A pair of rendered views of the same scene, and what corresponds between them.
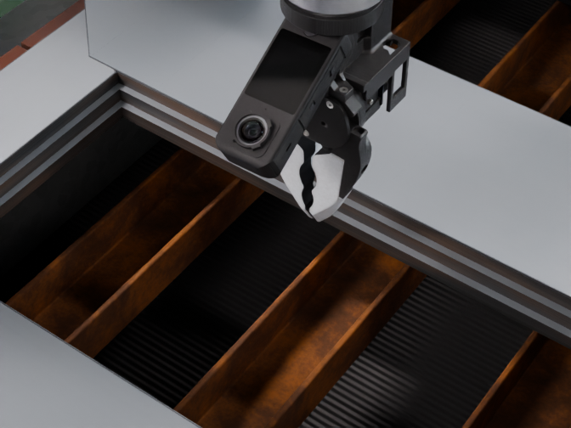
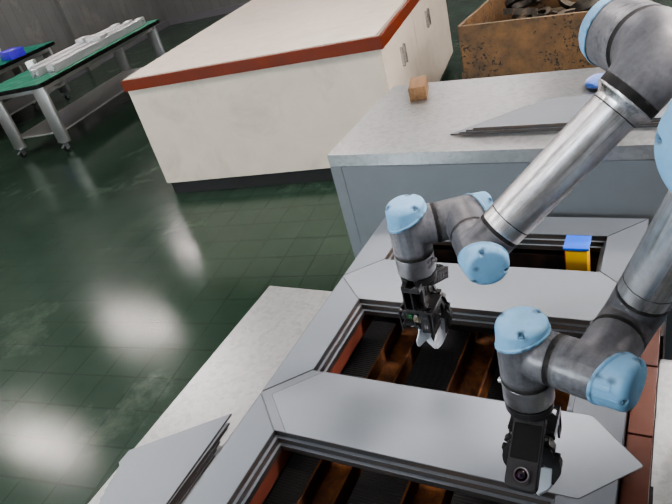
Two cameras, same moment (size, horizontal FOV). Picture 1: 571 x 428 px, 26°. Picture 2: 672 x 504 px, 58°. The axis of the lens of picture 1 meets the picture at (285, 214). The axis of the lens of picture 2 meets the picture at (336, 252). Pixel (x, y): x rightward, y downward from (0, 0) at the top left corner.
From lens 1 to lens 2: 168 cm
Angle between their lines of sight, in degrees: 103
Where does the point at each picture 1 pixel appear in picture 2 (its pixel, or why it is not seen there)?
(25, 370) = (512, 302)
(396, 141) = (424, 416)
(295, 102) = not seen: hidden behind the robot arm
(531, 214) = (363, 401)
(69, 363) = (500, 308)
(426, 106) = (416, 438)
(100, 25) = (603, 435)
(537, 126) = (365, 442)
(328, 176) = not seen: hidden behind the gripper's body
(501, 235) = (373, 389)
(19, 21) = not seen: outside the picture
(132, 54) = (571, 423)
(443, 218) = (396, 389)
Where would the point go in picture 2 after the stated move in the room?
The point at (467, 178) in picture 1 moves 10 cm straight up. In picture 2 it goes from (390, 408) to (380, 372)
